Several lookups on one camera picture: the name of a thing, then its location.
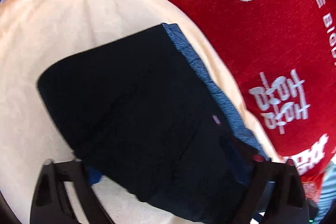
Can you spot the black pants with blue stripes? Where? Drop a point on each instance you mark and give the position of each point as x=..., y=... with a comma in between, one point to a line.
x=131, y=108

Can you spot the cream cloth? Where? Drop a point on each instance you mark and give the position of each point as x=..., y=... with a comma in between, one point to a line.
x=52, y=29

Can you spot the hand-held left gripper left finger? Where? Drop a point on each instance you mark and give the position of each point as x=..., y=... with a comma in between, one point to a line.
x=93, y=175

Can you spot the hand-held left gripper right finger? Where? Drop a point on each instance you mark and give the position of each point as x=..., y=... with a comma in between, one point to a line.
x=262, y=174

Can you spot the teal striped cloth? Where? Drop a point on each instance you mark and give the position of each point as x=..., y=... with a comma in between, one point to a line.
x=326, y=187

